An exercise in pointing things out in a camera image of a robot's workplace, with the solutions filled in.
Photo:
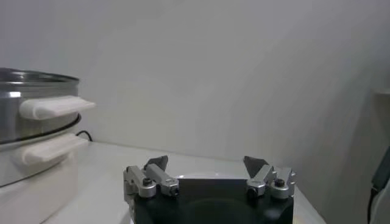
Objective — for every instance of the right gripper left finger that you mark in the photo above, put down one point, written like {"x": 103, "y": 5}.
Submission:
{"x": 145, "y": 182}

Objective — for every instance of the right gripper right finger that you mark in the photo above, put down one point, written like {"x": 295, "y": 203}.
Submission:
{"x": 262, "y": 179}

